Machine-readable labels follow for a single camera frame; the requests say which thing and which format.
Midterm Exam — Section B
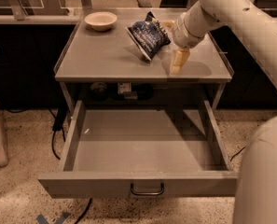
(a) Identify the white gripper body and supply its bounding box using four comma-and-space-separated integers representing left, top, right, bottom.
172, 12, 204, 49

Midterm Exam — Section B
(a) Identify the blue chip bag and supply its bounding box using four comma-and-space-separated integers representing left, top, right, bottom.
126, 11, 171, 61

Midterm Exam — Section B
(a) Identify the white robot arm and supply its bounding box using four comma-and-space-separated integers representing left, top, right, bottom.
172, 0, 277, 224

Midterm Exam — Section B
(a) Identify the grey cabinet with top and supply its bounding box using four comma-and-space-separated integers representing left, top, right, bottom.
52, 7, 234, 114

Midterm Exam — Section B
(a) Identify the open grey top drawer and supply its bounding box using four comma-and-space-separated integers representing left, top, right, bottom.
38, 101, 238, 198

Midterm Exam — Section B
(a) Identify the white ceramic bowl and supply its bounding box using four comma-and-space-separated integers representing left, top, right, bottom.
84, 12, 118, 32

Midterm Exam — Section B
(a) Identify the black power adapter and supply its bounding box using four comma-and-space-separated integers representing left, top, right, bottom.
52, 107, 66, 132

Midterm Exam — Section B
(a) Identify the black cable right floor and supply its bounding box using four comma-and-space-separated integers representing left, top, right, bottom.
229, 146, 247, 162

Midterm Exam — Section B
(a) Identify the black cable floor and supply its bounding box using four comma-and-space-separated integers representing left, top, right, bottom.
229, 146, 247, 162
48, 108, 66, 161

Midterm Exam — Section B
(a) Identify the metal drawer handle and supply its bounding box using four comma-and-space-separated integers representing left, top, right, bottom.
130, 183, 165, 197

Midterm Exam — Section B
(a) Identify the black cable left floor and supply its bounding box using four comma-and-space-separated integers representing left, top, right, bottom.
48, 108, 66, 161

